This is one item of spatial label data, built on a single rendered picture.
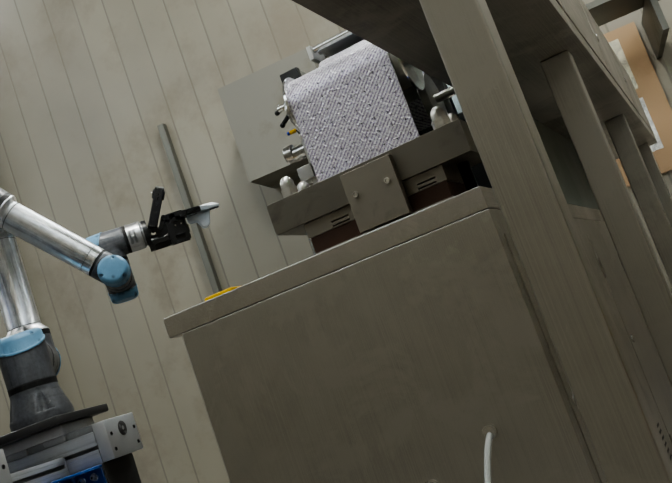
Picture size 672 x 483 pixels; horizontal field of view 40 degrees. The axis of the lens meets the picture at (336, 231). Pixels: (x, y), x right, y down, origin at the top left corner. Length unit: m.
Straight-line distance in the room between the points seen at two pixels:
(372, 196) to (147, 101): 4.49
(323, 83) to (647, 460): 1.17
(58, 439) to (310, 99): 0.98
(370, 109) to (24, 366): 1.03
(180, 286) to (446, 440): 4.36
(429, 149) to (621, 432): 0.77
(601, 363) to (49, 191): 5.55
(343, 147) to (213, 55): 4.06
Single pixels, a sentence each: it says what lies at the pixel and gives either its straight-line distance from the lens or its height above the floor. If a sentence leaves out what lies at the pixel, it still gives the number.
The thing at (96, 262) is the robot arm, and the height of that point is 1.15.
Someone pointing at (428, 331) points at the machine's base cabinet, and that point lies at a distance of 1.56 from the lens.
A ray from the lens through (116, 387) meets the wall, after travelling 6.07.
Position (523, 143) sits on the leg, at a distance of 1.00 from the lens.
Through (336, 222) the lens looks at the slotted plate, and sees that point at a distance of 1.69.
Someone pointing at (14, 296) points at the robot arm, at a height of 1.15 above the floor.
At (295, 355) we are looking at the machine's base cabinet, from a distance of 1.66.
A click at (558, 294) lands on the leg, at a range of 0.99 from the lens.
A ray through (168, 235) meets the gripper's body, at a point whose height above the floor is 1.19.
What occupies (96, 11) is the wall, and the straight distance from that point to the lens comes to 6.37.
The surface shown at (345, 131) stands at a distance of 1.89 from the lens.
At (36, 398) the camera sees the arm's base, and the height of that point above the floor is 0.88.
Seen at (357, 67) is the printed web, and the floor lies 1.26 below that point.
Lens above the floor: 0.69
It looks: 9 degrees up
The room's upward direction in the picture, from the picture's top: 20 degrees counter-clockwise
